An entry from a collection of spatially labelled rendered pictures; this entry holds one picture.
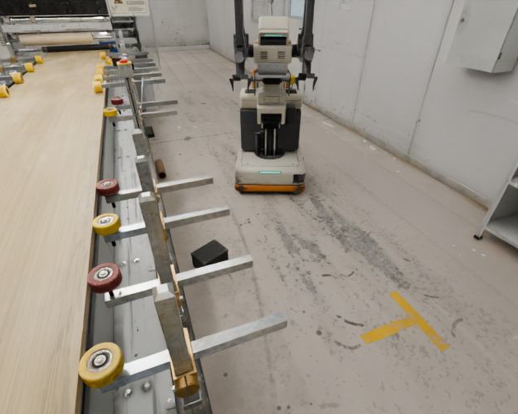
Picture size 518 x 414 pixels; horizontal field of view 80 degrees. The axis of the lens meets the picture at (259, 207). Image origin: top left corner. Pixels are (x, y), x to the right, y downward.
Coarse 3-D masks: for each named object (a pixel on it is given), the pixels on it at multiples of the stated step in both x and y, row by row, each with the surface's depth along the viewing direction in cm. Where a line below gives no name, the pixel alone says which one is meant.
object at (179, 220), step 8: (216, 208) 115; (224, 208) 115; (176, 216) 110; (184, 216) 110; (192, 216) 110; (200, 216) 111; (208, 216) 113; (216, 216) 114; (136, 224) 106; (144, 224) 106; (168, 224) 108; (176, 224) 110; (184, 224) 111; (120, 232) 103; (128, 232) 104; (136, 232) 105; (144, 232) 106; (104, 240) 102; (112, 240) 103
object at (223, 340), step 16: (256, 320) 77; (272, 320) 77; (208, 336) 73; (224, 336) 73; (240, 336) 73; (256, 336) 75; (160, 352) 70; (192, 352) 70; (208, 352) 72; (128, 368) 67; (144, 368) 67; (160, 368) 68; (112, 384) 65
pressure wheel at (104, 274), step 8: (104, 264) 84; (112, 264) 84; (96, 272) 82; (104, 272) 81; (112, 272) 82; (120, 272) 83; (88, 280) 79; (96, 280) 79; (104, 280) 79; (112, 280) 79; (120, 280) 82; (96, 288) 79; (104, 288) 79; (112, 288) 80; (112, 296) 86
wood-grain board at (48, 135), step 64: (64, 64) 324; (0, 128) 170; (64, 128) 170; (0, 192) 115; (64, 192) 115; (0, 256) 87; (64, 256) 87; (0, 320) 70; (64, 320) 70; (0, 384) 59; (64, 384) 59
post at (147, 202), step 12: (144, 192) 70; (144, 204) 68; (144, 216) 70; (156, 216) 71; (156, 228) 73; (156, 240) 75; (156, 252) 77; (156, 264) 79; (168, 264) 80; (168, 276) 82; (180, 312) 92
